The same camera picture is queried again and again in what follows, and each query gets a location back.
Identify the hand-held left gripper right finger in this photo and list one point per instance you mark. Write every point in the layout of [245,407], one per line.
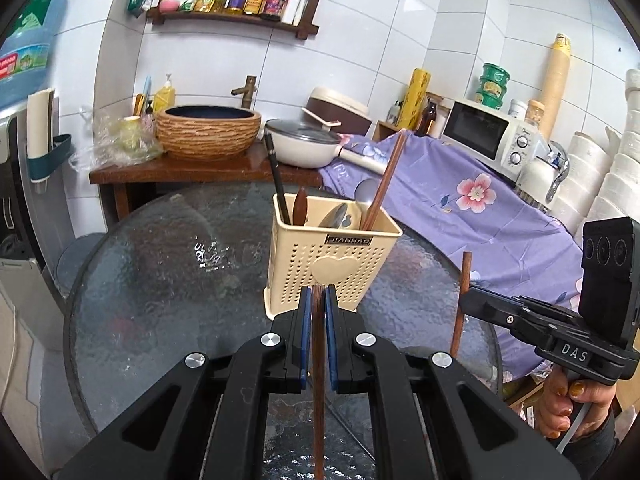
[332,340]

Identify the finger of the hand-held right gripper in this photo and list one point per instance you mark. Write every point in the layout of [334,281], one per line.
[490,307]

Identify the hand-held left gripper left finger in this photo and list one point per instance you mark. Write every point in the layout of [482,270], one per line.
[304,340]

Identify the brown wooden chopstick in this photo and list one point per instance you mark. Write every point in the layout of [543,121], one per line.
[387,175]
[395,170]
[465,275]
[318,410]

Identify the cream perforated utensil holder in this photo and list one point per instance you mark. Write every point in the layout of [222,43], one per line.
[330,265]

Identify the metal spoon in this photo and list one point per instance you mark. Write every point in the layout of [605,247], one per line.
[335,217]
[366,192]

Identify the person's right forearm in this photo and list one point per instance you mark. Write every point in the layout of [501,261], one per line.
[600,442]

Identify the person's right hand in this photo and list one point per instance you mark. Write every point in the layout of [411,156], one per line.
[555,405]

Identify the cardboard box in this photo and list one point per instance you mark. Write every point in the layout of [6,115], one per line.
[522,402]

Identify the stacks of white paper bowls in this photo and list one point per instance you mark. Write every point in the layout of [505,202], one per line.
[610,170]

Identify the white electric kettle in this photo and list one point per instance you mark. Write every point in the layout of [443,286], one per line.
[542,175]

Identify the purple floral cloth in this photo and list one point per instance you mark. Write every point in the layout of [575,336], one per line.
[450,185]

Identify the white microwave oven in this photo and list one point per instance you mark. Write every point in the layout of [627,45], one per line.
[480,132]

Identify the glass jar with lid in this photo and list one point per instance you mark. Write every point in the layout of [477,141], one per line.
[534,114]

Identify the white pan with lid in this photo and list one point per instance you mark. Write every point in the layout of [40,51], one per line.
[305,147]

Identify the wooden counter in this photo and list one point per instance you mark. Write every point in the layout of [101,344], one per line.
[200,172]

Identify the brown glass bottle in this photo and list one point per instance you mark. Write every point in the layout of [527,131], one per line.
[427,120]

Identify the tall paper cup stack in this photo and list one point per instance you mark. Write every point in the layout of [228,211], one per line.
[555,85]

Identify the yellow wrap roll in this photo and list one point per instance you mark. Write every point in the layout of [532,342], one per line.
[414,100]

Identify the stack of green cups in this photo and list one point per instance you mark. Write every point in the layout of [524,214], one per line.
[492,85]

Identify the woven pattern wash basin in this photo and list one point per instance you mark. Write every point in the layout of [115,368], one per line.
[207,135]

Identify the brown and cream rice cooker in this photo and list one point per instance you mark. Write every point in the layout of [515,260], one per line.
[340,107]

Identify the bamboo style faucet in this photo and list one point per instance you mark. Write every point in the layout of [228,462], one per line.
[246,91]

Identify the clear plastic bag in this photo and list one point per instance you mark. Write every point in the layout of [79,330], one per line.
[115,140]

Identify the yellow soap bottle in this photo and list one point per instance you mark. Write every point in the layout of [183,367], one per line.
[164,97]

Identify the small white bottle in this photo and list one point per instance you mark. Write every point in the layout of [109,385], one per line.
[292,7]

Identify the white cup dispenser tube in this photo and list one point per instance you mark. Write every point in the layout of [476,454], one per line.
[40,130]

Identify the pink round object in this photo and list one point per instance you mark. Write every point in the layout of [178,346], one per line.
[168,4]

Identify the blue water bottle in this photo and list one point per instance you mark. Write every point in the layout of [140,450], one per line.
[27,45]

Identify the wooden wall shelf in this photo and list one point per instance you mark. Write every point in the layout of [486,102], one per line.
[230,20]

